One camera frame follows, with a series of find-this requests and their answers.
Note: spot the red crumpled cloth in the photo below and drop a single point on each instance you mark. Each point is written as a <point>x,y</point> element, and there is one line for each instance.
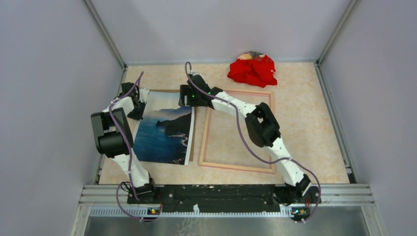
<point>253,68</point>

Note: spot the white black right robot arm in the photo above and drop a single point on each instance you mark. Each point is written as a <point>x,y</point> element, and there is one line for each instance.
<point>262,127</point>

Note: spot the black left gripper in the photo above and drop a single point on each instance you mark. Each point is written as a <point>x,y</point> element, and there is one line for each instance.
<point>139,116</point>

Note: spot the aluminium front rail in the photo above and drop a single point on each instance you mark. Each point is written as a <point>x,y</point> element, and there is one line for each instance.
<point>109,200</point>

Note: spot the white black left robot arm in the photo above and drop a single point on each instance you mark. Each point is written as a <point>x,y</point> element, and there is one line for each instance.
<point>113,137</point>

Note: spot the brown backing board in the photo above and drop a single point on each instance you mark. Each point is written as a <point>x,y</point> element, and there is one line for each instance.
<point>192,153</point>

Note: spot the seascape photo print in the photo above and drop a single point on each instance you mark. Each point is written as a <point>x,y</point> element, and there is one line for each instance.
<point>142,148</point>

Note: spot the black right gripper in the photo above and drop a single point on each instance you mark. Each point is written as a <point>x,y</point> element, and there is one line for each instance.
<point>185,90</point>

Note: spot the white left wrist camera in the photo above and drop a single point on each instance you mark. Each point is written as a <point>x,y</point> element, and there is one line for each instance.
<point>143,95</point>

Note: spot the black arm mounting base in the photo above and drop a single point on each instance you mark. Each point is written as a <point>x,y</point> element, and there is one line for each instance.
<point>232,198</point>

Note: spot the pink photo frame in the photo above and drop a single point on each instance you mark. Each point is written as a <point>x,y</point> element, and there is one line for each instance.
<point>241,143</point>

